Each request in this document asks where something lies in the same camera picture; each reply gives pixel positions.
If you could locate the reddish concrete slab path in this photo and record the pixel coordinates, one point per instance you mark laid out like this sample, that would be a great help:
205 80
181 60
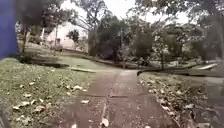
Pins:
125 100

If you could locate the group of trees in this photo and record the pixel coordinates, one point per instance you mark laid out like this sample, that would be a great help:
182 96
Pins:
140 36

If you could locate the pale building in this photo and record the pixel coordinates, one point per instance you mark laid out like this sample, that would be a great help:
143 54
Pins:
63 35

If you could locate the leaf-strewn grass verge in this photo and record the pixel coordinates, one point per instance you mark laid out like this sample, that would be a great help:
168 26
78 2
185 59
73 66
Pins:
173 93

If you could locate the grass with fallen leaves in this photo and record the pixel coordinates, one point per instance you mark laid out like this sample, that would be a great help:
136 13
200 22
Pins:
40 83

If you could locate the tree with thin trunk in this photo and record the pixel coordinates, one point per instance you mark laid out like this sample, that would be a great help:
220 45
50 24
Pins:
30 20

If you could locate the grey asphalt road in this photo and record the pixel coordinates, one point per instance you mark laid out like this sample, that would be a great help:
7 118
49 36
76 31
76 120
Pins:
213 87

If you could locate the blue panel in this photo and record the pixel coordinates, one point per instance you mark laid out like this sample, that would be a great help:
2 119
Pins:
7 26

